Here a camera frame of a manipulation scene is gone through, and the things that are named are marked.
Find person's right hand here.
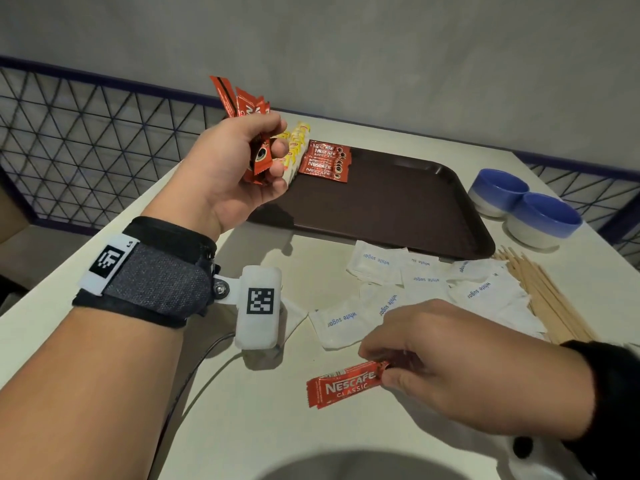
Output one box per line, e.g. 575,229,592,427
359,298,599,441

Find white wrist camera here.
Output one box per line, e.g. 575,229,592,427
495,434,596,480
213,265,283,351

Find blue and white bowl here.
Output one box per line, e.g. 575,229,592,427
505,192,585,249
468,168,530,219

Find row of red coffee sachets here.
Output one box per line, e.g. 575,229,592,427
299,139,353,184

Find Nescafe sachets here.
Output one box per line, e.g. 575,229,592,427
209,75,275,185

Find purple metal mesh railing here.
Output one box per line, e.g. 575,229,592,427
0,55,640,271

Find bundle of wooden stir sticks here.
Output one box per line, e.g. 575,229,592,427
492,246,599,345

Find person's left hand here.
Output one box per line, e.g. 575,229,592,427
141,112,291,241

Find pile of white sugar packets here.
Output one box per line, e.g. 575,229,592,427
277,239,549,351

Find black metal table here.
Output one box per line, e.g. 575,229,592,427
0,274,29,315

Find black wristband white markers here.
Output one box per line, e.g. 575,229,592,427
509,340,640,480
72,216,221,329

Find brown plastic tray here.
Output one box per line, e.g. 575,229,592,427
247,144,496,261

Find Nescafe sachet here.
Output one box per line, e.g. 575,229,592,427
305,359,391,409

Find black cable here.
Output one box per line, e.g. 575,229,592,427
147,332,239,480

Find person's left forearm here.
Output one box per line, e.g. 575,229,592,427
0,307,186,480

